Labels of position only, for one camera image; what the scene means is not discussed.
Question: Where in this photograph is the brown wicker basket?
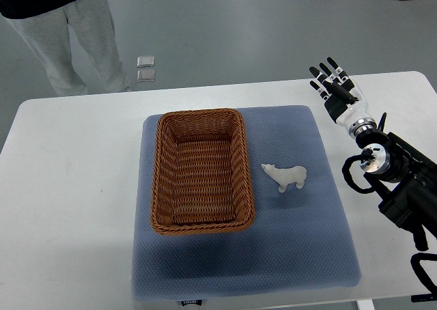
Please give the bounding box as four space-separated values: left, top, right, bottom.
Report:
150 109 255 236

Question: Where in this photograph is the black table control panel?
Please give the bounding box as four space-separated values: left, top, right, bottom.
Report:
410 296 436 303

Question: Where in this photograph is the upper metal floor plate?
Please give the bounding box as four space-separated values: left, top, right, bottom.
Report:
137 55 155 68

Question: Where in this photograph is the black label tag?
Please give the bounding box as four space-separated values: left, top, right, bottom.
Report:
180 300 202 307

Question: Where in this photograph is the metal floor plate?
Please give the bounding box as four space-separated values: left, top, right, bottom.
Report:
137 69 155 83
137 55 155 68

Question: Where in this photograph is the person in grey trousers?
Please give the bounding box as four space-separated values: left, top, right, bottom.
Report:
1 0 130 96

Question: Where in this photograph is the white bear figurine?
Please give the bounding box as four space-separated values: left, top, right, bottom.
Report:
261 164 307 193

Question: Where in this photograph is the blue quilted mat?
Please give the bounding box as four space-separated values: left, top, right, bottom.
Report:
131 105 361 302

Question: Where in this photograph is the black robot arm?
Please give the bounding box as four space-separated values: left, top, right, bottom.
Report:
342 117 436 296

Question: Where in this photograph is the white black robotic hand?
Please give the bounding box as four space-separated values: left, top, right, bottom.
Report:
309 57 376 139

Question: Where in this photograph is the lower metal floor plate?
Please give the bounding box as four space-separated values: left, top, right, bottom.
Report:
137 69 155 83

